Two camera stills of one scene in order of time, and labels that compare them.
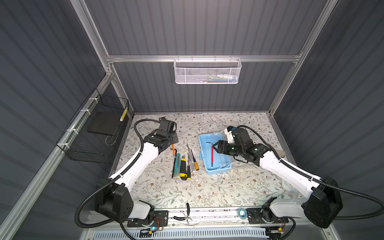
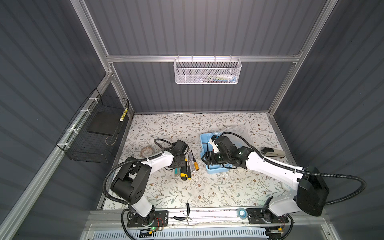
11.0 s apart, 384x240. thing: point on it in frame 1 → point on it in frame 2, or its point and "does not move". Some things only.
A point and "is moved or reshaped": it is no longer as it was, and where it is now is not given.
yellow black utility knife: x=183 y=174 does not move
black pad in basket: x=107 y=123 does not move
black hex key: x=174 y=161 is moved or reshaped
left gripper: x=175 y=138 → x=183 y=163
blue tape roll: x=242 y=213 does not move
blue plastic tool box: x=213 y=161 does not move
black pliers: x=186 y=218 does not move
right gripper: x=221 y=147 → x=209 y=155
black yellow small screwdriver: x=188 y=170 does not move
